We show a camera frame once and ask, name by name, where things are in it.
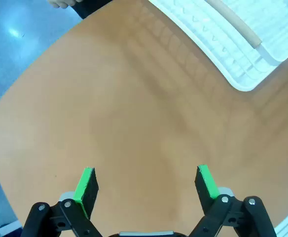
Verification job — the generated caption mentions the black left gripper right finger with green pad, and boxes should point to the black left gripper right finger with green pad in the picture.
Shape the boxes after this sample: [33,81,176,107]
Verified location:
[188,164,278,237]

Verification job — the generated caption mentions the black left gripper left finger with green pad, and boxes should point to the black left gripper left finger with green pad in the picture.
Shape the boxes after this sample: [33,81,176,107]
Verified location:
[20,167,103,237]

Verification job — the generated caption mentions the white wire dish rack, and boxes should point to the white wire dish rack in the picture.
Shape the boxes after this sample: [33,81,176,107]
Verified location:
[147,0,288,92]

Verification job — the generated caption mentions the beige lint roller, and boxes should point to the beige lint roller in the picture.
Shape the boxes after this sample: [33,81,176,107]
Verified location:
[205,0,262,49]

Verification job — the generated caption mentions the person's right hand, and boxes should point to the person's right hand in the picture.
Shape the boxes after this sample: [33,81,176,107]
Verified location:
[47,0,83,9]

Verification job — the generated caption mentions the grey metal base frame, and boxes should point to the grey metal base frame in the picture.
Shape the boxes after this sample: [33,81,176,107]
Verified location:
[0,217,23,237]

